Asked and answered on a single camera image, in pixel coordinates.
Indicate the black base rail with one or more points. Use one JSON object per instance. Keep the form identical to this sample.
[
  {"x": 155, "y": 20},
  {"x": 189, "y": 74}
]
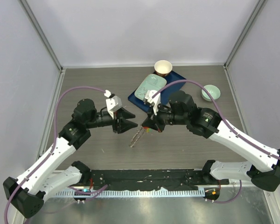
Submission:
[{"x": 151, "y": 179}]

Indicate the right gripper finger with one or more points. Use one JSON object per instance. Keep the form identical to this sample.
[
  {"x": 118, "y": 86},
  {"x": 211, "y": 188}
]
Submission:
[
  {"x": 155, "y": 127},
  {"x": 149, "y": 121}
]

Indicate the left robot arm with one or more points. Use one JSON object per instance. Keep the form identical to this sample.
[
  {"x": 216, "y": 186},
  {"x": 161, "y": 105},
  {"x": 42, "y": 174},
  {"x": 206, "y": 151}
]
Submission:
[{"x": 30, "y": 190}]

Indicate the white slotted cable duct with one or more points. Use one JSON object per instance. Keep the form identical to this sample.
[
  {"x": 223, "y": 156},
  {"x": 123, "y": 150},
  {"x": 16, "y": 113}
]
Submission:
[{"x": 68, "y": 193}]

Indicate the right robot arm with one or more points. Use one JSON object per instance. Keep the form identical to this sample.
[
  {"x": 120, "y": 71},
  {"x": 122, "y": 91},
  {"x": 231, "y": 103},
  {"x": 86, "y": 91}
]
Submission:
[{"x": 262, "y": 164}]

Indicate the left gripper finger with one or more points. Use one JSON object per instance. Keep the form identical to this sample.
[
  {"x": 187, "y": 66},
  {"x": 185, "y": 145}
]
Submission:
[
  {"x": 125, "y": 114},
  {"x": 125, "y": 125}
]

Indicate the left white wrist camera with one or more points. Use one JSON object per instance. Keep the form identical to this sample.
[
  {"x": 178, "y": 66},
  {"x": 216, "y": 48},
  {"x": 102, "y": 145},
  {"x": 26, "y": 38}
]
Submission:
[{"x": 113, "y": 104}]

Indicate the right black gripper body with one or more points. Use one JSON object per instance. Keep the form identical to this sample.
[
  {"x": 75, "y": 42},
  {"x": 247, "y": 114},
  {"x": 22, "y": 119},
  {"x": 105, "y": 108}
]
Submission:
[{"x": 164, "y": 116}]

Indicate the brown paper cup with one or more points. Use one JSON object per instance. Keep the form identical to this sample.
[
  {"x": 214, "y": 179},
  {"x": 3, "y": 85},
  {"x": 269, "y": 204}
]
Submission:
[{"x": 163, "y": 68}]

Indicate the light green rectangular plate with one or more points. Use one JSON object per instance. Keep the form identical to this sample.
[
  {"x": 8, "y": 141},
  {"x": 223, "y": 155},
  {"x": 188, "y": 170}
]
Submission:
[{"x": 151, "y": 82}]

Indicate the light green bowl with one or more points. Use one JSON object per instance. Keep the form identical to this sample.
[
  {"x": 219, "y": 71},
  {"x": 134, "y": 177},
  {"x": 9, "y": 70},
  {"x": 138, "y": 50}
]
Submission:
[{"x": 213, "y": 91}]

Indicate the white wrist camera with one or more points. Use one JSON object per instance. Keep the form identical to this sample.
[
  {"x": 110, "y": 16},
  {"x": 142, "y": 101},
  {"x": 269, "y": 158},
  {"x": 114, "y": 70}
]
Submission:
[
  {"x": 113, "y": 104},
  {"x": 153, "y": 99}
]

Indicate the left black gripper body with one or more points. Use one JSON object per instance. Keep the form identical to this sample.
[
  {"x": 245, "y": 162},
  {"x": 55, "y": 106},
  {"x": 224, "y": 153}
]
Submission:
[{"x": 115, "y": 123}]

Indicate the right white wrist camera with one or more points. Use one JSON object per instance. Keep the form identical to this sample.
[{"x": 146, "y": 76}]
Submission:
[{"x": 153, "y": 99}]

